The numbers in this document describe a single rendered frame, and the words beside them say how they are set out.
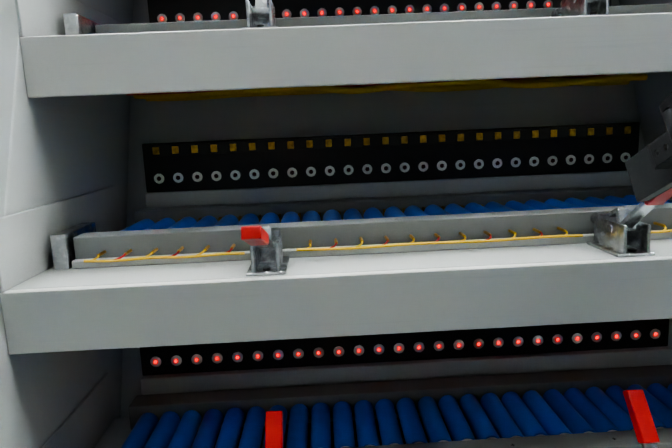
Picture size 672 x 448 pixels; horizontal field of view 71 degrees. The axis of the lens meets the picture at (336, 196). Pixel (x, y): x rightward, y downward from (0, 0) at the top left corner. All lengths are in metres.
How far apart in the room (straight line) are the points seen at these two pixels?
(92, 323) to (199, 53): 0.21
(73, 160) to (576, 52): 0.44
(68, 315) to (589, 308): 0.36
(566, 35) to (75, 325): 0.42
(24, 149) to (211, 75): 0.15
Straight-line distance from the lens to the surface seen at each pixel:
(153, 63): 0.40
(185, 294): 0.34
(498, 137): 0.54
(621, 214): 0.41
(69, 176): 0.48
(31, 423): 0.44
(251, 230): 0.28
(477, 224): 0.40
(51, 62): 0.43
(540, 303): 0.37
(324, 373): 0.51
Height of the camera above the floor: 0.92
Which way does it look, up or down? 10 degrees up
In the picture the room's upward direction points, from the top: 3 degrees counter-clockwise
